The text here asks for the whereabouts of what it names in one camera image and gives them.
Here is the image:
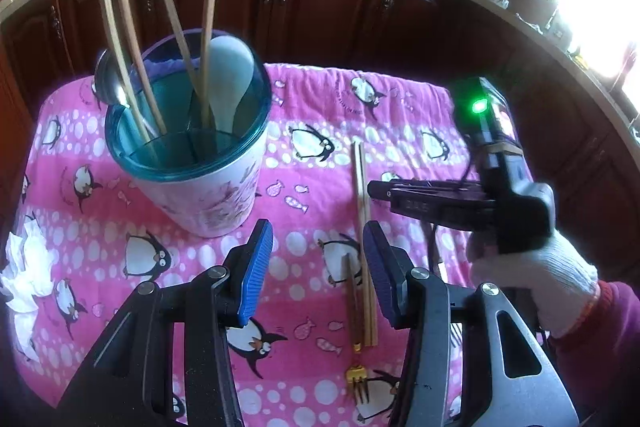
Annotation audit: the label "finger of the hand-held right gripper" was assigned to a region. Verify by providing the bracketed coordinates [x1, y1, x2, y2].
[367, 179, 483, 204]

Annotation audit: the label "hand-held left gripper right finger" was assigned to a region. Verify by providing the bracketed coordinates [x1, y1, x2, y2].
[362, 221, 581, 427]

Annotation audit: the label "steel ladle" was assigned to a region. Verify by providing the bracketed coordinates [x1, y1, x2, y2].
[94, 48, 156, 138]

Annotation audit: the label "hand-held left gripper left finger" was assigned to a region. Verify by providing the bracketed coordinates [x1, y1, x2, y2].
[55, 218, 275, 427]

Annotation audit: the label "person's right forearm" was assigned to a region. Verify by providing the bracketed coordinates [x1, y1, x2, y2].
[545, 279, 640, 427]

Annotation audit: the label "brown kitchen base cabinets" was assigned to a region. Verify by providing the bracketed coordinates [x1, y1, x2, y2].
[0, 0, 640, 258]

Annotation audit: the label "pink penguin blanket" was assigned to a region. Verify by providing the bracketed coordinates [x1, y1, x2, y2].
[10, 62, 551, 427]

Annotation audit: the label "white plastic spoon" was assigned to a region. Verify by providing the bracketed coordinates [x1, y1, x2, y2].
[207, 34, 256, 134]

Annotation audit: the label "teal rimmed utensil holder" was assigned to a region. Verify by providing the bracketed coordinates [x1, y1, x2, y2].
[104, 32, 273, 239]

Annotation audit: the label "gold fork with brown handle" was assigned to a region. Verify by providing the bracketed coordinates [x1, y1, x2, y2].
[344, 253, 372, 404]

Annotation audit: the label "crumpled white tissue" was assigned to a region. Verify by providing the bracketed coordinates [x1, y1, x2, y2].
[0, 217, 57, 360]

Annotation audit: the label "person's right hand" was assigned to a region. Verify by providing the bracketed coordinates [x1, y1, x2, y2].
[467, 229, 600, 338]

